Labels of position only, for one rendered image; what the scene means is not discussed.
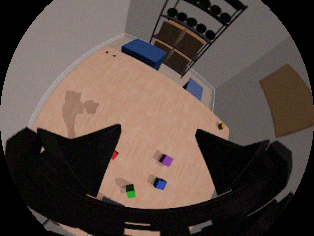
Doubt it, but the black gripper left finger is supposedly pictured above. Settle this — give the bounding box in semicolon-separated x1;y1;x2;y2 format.
37;125;121;198

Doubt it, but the purple block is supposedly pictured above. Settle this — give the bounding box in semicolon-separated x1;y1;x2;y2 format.
158;154;173;167

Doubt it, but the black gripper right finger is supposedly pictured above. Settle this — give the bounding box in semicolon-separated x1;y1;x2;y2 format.
196;129;270;195

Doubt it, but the small yellow block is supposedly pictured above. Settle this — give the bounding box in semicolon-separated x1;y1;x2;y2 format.
218;122;225;130

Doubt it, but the red block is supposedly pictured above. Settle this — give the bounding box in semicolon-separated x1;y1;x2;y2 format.
112;150;118;159

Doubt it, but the blue block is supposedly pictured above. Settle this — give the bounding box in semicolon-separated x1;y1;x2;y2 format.
154;177;166;190

